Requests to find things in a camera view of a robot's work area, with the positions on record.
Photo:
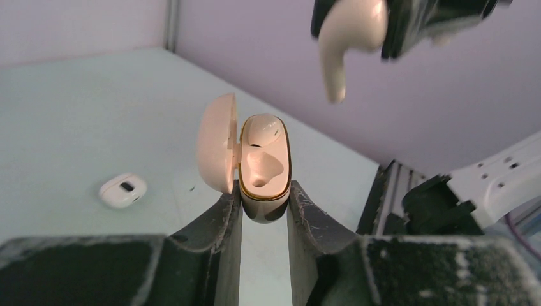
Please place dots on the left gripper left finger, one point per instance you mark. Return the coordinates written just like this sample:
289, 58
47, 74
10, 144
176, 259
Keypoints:
197, 265

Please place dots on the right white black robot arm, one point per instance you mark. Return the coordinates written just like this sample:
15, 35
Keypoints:
464, 201

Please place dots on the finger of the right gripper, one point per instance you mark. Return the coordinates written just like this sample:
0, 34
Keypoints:
320, 10
409, 22

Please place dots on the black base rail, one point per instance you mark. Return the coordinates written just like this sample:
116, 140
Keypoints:
383, 213

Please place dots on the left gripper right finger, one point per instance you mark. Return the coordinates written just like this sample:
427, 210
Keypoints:
331, 265

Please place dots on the white earbud charging case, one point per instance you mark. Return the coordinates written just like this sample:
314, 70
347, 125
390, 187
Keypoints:
123, 190

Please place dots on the beige earbud charging case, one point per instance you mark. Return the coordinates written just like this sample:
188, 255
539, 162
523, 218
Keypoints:
224, 156

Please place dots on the beige earbud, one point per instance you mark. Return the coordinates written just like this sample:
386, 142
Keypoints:
263, 130
350, 24

